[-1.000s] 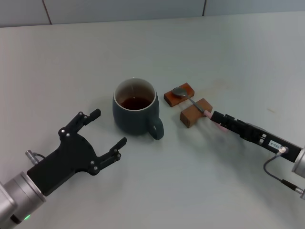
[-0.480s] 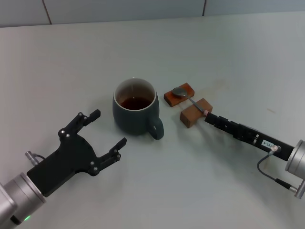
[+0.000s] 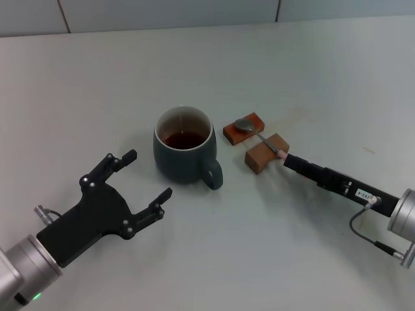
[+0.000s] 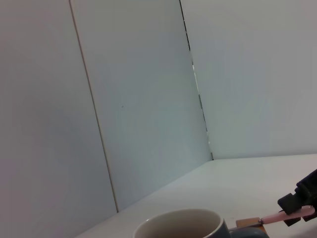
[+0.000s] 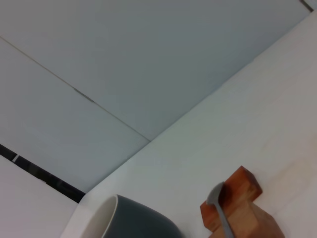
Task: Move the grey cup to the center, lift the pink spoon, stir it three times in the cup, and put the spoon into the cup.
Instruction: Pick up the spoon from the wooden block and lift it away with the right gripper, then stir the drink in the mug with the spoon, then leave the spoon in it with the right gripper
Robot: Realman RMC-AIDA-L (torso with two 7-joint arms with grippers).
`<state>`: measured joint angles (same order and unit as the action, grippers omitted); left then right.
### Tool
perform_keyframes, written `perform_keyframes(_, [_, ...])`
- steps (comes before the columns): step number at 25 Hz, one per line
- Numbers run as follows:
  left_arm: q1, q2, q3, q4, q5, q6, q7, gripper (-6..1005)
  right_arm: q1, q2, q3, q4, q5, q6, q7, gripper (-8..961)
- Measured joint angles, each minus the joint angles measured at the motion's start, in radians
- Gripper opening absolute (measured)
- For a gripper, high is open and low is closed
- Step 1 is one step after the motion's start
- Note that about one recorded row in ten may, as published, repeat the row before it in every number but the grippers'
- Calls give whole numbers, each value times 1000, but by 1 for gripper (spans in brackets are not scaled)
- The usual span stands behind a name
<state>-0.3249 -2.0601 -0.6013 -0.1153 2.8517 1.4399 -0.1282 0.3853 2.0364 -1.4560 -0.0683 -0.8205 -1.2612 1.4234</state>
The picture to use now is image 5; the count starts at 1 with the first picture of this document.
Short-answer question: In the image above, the pink handled metal spoon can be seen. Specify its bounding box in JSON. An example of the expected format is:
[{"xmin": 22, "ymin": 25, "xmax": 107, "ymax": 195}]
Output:
[{"xmin": 207, "ymin": 181, "xmax": 235, "ymax": 238}]

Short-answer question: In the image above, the grey ceramic cup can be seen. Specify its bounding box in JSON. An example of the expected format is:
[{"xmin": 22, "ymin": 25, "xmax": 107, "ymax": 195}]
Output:
[{"xmin": 61, "ymin": 194, "xmax": 185, "ymax": 238}]

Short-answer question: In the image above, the reddish brown wooden block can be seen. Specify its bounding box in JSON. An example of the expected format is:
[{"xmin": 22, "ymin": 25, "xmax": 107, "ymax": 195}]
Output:
[{"xmin": 200, "ymin": 165, "xmax": 263, "ymax": 234}]

